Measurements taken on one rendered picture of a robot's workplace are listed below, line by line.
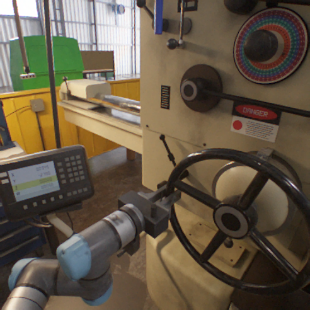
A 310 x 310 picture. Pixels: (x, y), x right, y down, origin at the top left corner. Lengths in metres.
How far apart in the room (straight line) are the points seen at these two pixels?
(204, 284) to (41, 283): 0.90
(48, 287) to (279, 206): 0.56
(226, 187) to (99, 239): 0.36
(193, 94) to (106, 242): 0.45
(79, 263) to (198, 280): 0.92
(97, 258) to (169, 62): 0.63
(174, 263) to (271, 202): 0.84
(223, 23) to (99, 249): 0.64
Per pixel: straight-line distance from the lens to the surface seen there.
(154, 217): 0.49
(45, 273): 0.56
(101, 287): 0.53
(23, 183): 0.90
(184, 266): 1.31
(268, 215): 0.62
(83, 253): 0.44
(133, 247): 0.54
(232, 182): 0.61
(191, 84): 0.65
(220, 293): 1.26
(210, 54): 0.70
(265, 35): 0.55
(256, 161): 0.43
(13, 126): 2.84
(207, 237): 1.44
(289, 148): 0.66
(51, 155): 0.89
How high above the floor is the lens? 1.65
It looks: 26 degrees down
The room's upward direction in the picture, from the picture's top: 1 degrees clockwise
